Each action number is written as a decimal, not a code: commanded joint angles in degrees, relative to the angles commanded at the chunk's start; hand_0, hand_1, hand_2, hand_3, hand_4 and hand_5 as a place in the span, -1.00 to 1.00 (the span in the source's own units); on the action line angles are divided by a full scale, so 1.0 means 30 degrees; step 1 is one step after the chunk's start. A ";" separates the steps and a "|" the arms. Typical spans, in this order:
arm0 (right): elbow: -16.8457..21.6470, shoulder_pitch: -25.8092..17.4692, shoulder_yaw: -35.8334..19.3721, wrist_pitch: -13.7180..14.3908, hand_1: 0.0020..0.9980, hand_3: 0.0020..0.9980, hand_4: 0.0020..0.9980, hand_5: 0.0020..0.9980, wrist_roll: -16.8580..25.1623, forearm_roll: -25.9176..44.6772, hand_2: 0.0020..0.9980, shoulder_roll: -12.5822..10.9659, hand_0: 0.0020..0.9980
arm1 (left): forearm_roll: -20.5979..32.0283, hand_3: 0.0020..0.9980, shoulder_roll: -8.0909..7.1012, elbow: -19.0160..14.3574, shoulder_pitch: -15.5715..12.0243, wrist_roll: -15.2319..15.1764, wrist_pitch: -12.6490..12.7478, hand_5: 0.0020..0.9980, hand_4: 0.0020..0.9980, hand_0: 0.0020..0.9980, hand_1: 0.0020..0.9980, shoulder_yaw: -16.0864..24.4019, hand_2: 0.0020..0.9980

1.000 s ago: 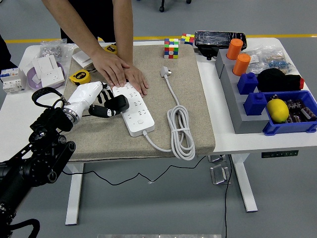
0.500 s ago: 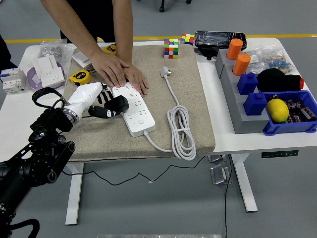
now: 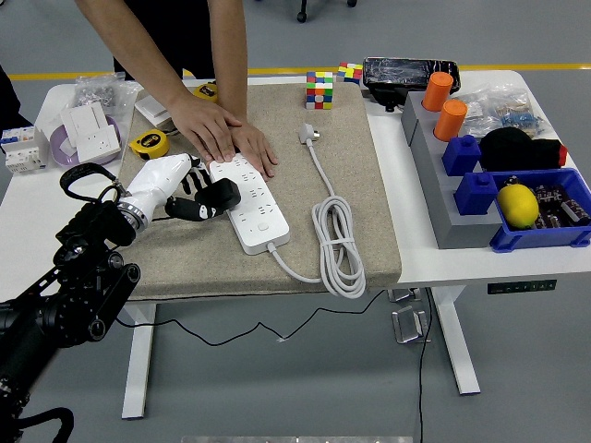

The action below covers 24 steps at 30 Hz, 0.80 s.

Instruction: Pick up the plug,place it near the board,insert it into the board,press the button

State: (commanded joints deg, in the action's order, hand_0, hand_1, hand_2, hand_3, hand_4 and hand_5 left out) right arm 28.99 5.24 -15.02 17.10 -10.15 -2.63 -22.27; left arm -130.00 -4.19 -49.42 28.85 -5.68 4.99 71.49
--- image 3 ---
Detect person's left hand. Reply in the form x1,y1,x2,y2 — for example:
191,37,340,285
230,120,280,180

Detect person's right hand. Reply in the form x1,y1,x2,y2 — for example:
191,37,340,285
164,90,244,163

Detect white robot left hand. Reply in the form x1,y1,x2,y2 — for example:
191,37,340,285
123,153,232,223

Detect black plug adapter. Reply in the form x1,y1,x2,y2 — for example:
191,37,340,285
193,178,243,216

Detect white power strip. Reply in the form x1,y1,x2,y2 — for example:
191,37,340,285
209,154,292,256

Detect thin black adapter cord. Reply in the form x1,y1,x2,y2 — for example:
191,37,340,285
115,214,392,346

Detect white three-pin plug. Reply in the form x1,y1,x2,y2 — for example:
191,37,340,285
297,122,323,147

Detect yellow tape measure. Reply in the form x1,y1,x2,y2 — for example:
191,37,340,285
192,81,219,103
127,129,171,162

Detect colourful puzzle cube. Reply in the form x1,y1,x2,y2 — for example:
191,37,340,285
304,70,335,112
335,62,365,87

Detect white blank panel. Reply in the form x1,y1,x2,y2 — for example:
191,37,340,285
61,102,111,139

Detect purple bowl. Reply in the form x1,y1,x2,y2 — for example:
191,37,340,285
49,114,123,174

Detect person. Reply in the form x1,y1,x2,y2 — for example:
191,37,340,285
113,0,217,82
0,64,23,131

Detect clear bag metal screws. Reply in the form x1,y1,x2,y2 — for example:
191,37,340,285
73,73,139,117

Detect grey-brown mat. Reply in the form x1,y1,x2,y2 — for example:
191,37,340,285
115,82,403,301

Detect white circuit breaker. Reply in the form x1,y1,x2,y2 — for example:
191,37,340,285
0,126,51,174

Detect black chair base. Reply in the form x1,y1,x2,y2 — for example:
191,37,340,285
296,0,359,23

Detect black film-wrapped box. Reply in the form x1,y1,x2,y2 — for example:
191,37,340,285
362,56,462,114

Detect orange cylinder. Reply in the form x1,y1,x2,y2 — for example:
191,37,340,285
422,71,455,113
432,100,469,143

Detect grey stepped block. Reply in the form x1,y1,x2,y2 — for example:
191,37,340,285
400,90,505,250

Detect blue plastic block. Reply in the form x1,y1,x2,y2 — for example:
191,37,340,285
441,134,482,177
453,171,501,217

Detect clear bag white parts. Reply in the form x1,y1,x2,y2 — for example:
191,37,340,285
461,91,502,138

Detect black fabric item red tip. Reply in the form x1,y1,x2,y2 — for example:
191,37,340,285
478,127,568,173

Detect clear bag blue parts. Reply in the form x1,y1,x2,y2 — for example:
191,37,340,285
479,84,551,139

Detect yellow lemon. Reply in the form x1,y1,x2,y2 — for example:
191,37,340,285
496,184,540,230

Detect black table control panel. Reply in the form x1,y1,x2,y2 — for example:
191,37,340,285
487,279,558,295

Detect blue plastic bin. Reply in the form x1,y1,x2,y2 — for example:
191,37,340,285
488,167,591,254

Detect dark electronic parts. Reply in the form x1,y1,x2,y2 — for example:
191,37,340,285
530,183,591,231

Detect white wall switch panel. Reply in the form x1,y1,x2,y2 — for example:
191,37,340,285
134,91,173,122

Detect white wall socket panel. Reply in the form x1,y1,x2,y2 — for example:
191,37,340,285
73,125,122,163

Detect white coiled power cord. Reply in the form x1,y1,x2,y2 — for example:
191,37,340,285
266,138,368,300

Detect metal bracket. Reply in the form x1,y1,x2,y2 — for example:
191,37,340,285
391,306,433,345
386,288,422,304

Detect black hanging cable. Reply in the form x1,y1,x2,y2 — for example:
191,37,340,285
416,288,436,443

